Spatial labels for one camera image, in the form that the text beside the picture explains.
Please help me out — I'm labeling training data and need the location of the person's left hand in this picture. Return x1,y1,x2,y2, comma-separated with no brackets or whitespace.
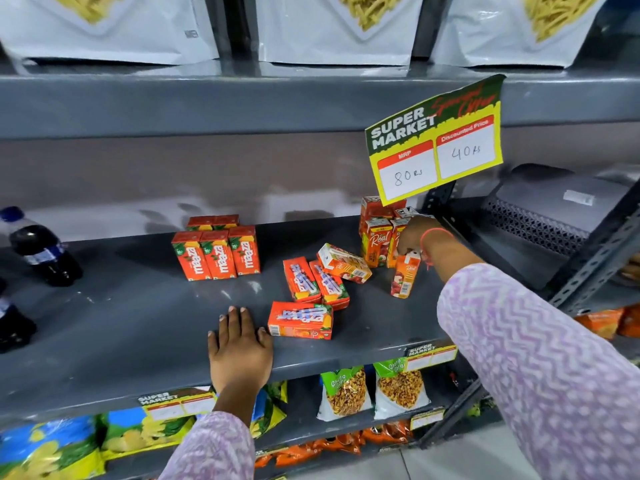
207,306,274,393

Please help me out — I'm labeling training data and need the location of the person's right hand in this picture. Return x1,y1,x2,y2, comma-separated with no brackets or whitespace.
397,215,447,257

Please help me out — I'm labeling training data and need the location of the person's right forearm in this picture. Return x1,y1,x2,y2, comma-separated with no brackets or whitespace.
422,228,640,480

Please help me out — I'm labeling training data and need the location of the person's left forearm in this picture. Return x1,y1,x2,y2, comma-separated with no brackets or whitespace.
159,387,261,480

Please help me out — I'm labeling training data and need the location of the blue yellow chips bag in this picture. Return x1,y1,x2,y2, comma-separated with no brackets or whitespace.
249,381,289,439
0,416,107,480
99,406,197,462

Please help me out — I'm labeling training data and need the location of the shelf edge price label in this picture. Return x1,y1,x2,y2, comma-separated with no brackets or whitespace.
404,340,459,372
137,387,217,422
409,408,446,431

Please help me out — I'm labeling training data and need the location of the grey metal shelf rack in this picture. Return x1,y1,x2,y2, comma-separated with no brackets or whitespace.
0,57,640,480

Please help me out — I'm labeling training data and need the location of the green white snack mix bag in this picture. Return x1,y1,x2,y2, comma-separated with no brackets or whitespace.
316,366,374,423
373,357,432,421

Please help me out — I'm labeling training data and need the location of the green yellow offer sign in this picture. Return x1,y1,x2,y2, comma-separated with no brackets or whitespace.
364,73,506,207

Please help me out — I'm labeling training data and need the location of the row of orange snack packets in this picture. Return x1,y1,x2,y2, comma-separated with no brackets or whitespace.
254,419,417,469

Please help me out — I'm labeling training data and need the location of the grey perforated metal appliance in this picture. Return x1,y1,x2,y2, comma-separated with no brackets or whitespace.
469,163,632,291

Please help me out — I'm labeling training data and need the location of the dark cola bottle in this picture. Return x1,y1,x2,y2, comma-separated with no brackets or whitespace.
0,279,38,354
0,206,85,288

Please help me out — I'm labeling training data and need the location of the orange snack packet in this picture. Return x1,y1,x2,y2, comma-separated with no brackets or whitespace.
618,304,640,339
574,309,625,340

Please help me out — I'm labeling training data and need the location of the white snack stick bag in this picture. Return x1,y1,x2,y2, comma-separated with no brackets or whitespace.
430,0,612,69
254,0,426,66
0,0,220,66

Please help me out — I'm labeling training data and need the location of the red thread bracelet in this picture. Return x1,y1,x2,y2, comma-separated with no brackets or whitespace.
420,227,454,271

